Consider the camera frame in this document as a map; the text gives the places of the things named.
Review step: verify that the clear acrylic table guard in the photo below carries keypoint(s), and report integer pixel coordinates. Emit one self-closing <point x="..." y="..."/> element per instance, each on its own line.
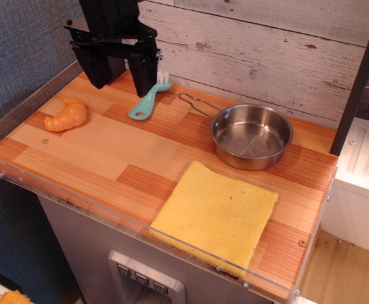
<point x="138" y="189"/>

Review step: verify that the yellow towel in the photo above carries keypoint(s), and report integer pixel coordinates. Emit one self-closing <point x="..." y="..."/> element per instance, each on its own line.
<point x="215" y="218"/>

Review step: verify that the silver toy fridge cabinet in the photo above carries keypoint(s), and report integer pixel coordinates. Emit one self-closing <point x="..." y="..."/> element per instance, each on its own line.
<point x="115" y="264"/>

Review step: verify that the white toy sink unit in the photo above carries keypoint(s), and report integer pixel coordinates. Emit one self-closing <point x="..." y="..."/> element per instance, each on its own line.
<point x="346" y="213"/>

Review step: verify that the orange toy croissant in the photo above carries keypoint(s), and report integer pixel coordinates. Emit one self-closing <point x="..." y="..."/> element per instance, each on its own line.
<point x="72" y="115"/>

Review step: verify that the orange object bottom left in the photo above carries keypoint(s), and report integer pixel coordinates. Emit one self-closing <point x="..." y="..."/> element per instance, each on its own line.
<point x="14" y="297"/>

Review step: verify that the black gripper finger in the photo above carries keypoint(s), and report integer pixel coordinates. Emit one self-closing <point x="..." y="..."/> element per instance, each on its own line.
<point x="144" y="71"/>
<point x="100" y="68"/>

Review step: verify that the stainless steel pot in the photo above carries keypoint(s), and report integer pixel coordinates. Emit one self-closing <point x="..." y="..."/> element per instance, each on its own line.
<point x="246" y="136"/>

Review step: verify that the dark right shelf post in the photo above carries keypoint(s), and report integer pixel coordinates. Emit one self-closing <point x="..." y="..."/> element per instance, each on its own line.
<point x="351" y="105"/>

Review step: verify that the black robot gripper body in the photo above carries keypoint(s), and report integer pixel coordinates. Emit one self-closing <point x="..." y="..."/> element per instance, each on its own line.
<point x="115" y="24"/>

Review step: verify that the teal dish brush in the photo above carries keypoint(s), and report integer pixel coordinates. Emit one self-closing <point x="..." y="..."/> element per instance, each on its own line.
<point x="144" y="108"/>

